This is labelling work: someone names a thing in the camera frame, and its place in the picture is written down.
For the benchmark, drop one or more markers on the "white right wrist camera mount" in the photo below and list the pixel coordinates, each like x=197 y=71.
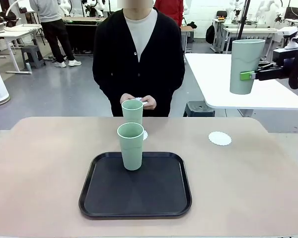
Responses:
x=291 y=43

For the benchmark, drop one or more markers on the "black bag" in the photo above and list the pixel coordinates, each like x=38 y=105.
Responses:
x=5 y=17

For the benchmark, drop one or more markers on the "white workbench desk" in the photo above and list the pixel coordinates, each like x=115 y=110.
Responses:
x=250 y=29

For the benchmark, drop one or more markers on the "bystander in red top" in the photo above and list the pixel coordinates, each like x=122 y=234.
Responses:
x=170 y=10

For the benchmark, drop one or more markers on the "black backpack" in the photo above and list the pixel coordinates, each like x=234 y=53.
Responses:
x=210 y=33

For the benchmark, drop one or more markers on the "white scalloped paper coaster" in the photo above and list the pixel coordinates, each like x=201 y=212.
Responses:
x=219 y=138
x=144 y=101
x=145 y=136

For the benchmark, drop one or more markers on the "black metal pole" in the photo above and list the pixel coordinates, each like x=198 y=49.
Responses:
x=243 y=22

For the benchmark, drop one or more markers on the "large white rounded table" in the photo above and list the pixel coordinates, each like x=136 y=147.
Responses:
x=213 y=74

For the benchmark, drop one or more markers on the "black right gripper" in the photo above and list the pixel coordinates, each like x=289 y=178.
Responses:
x=286 y=55

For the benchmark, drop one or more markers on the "person's left hand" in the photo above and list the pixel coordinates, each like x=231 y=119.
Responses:
x=151 y=102

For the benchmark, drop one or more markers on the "bystander in grey hoodie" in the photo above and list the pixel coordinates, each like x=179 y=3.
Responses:
x=54 y=29

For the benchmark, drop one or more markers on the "white desk with metal legs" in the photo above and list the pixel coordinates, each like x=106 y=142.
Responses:
x=12 y=33

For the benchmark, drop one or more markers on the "small grey bottle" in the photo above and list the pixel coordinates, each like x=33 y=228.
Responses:
x=28 y=67

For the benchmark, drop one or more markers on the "person's right forearm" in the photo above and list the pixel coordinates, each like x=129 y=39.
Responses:
x=103 y=81

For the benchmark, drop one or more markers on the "person's right hand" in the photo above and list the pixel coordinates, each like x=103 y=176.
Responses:
x=126 y=97

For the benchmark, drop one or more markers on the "pale green plastic cup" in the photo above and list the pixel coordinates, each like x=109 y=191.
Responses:
x=130 y=153
x=243 y=54
x=132 y=114

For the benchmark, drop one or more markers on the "person's left forearm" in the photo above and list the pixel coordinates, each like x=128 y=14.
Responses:
x=175 y=81

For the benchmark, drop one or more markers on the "black plastic serving tray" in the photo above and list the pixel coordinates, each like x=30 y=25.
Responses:
x=139 y=193

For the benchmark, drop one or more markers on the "person in black cardigan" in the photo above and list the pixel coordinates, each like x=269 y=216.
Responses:
x=114 y=62

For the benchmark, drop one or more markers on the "black computer monitor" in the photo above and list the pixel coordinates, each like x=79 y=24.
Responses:
x=292 y=13

